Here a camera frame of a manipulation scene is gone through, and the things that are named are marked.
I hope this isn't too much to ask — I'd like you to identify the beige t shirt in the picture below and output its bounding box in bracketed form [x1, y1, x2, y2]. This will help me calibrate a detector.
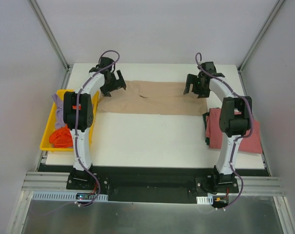
[98, 81, 208, 116]

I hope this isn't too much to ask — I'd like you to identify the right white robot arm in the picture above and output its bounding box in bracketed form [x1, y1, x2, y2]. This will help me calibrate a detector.
[183, 61, 253, 195]

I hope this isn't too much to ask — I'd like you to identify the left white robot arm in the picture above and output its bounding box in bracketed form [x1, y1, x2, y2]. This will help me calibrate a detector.
[63, 56, 126, 190]

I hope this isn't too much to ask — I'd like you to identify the dark green folded shirt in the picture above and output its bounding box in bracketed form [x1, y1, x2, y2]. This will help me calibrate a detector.
[202, 112, 210, 146]

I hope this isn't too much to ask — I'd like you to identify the lilac t shirt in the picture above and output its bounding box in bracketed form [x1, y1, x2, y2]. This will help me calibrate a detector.
[52, 94, 65, 130]

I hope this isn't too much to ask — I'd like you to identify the orange t shirt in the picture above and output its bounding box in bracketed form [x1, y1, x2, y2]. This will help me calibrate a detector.
[49, 126, 73, 148]

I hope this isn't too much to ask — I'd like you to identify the folded red t shirt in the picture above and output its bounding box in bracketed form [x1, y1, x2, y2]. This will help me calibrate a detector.
[205, 108, 262, 154]

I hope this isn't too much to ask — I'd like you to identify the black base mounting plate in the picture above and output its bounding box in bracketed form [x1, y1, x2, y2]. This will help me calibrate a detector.
[37, 163, 239, 203]

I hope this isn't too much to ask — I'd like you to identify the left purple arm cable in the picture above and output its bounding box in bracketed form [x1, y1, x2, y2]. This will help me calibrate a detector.
[71, 50, 120, 208]

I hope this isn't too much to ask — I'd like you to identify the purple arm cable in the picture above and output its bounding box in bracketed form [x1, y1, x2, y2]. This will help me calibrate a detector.
[195, 52, 255, 215]
[71, 50, 120, 208]

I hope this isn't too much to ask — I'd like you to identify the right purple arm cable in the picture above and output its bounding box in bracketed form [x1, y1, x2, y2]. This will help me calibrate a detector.
[195, 52, 255, 215]

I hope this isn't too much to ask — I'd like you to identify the left aluminium frame post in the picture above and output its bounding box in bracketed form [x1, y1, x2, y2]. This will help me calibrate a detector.
[29, 0, 74, 73]

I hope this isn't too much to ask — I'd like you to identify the aluminium frame post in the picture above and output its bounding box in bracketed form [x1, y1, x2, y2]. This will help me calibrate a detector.
[29, 0, 74, 73]
[236, 0, 286, 74]

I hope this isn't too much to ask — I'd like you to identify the right aluminium frame post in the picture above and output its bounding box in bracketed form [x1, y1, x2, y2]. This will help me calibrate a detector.
[236, 0, 286, 74]

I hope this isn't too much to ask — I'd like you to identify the right white cable duct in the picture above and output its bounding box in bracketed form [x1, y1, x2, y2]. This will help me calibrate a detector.
[196, 196, 214, 205]

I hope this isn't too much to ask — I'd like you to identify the white cable duct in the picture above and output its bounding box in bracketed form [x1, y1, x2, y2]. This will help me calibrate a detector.
[32, 192, 108, 202]
[196, 196, 214, 205]

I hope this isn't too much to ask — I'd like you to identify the front aluminium rail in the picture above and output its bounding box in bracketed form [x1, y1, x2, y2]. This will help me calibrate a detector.
[22, 172, 287, 196]

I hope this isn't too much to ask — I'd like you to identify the left white cable duct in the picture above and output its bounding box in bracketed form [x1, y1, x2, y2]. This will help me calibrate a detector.
[32, 192, 108, 202]

